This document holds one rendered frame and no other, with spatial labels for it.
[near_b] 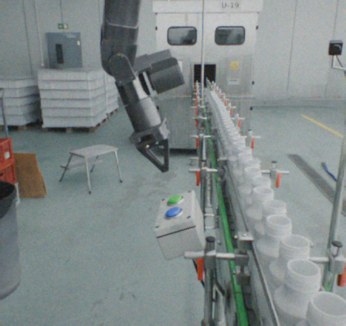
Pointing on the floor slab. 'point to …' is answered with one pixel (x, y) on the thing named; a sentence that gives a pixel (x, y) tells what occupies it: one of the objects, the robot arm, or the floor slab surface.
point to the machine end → (242, 88)
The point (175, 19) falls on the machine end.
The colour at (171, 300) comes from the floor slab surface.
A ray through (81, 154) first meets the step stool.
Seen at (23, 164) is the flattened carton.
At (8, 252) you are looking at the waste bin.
